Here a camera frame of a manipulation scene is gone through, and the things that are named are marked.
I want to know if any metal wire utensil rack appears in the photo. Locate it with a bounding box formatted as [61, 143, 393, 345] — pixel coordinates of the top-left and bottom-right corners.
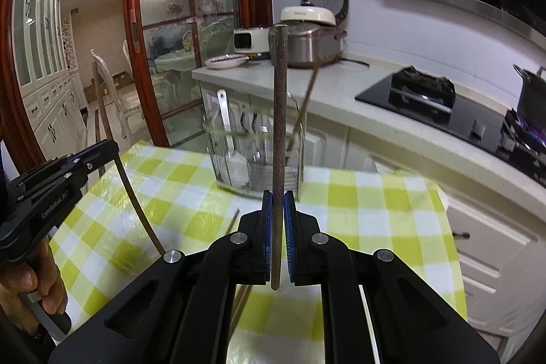
[204, 91, 307, 200]

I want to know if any yellow white checked tablecloth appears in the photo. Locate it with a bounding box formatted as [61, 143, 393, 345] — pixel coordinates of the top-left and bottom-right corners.
[49, 142, 465, 364]

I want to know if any red framed glass door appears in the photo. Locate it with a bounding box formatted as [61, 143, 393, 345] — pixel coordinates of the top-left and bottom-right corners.
[121, 0, 274, 149]

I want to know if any black glass gas stove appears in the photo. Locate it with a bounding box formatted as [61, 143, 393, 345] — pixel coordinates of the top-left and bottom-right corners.
[355, 65, 546, 188]

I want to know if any white display cabinet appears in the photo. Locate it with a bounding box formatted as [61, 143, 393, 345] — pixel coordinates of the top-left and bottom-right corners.
[12, 0, 88, 173]

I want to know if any open rice cooker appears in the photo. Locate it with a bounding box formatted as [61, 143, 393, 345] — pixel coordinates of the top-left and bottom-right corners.
[269, 0, 349, 70]

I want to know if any white ornate dining chair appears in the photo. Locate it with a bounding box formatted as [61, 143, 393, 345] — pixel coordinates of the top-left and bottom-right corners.
[200, 16, 237, 49]
[89, 47, 146, 140]

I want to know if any white plastic spoon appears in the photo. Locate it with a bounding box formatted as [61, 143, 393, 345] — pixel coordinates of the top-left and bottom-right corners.
[217, 90, 250, 186]

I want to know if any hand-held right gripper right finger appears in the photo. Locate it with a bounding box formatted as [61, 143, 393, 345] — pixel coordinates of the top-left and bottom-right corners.
[284, 190, 500, 364]

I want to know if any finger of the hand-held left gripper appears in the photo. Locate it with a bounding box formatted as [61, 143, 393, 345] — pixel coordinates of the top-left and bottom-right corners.
[55, 140, 119, 188]

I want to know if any dark cooking pot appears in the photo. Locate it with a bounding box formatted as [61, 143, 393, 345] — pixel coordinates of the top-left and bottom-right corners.
[513, 64, 546, 121]

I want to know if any white dining table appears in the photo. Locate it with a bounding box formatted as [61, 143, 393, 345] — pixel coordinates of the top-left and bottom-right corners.
[154, 50, 201, 75]

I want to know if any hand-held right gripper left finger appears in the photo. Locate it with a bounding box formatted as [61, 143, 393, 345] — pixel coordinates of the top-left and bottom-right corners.
[47, 190, 274, 364]

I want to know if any white plate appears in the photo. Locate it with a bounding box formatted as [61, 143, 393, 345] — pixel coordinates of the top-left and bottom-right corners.
[205, 54, 250, 70]

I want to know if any cream appliance with dark window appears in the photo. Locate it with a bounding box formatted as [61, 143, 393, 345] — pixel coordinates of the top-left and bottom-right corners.
[233, 27, 270, 54]

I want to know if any person's left hand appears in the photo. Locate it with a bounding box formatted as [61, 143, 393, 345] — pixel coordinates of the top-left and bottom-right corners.
[0, 238, 69, 337]

